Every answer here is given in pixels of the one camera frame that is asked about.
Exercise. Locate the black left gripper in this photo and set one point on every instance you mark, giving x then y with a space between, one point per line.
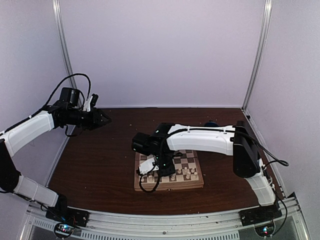
95 121

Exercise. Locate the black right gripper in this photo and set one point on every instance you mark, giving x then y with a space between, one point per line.
170 170

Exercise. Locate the white bishop piece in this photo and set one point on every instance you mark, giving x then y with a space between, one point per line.
173 178

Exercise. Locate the wooden chess board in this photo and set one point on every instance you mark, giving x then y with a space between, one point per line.
182 158

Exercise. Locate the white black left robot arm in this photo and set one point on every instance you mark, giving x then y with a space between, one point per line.
64 112

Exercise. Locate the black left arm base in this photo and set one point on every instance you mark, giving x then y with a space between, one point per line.
60 212

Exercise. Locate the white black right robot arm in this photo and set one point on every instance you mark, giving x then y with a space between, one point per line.
230 140

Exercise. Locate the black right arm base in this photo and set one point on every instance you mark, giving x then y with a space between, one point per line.
259 215

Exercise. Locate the dark blue cup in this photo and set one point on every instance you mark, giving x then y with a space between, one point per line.
211 124

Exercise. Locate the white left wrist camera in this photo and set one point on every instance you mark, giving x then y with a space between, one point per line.
90 103

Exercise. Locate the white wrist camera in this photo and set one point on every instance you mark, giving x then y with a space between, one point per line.
146 167
90 103

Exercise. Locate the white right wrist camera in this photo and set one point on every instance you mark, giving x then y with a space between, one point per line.
146 167

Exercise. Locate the left aluminium corner post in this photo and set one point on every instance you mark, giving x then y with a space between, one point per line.
61 34

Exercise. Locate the aluminium corner post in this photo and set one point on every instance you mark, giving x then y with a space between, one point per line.
61 34
263 36

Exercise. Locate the right aluminium corner post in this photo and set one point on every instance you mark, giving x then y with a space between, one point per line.
263 36

